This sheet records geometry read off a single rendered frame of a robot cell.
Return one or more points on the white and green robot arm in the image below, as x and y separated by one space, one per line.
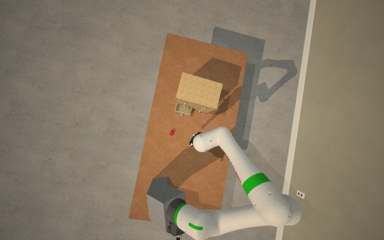
269 207

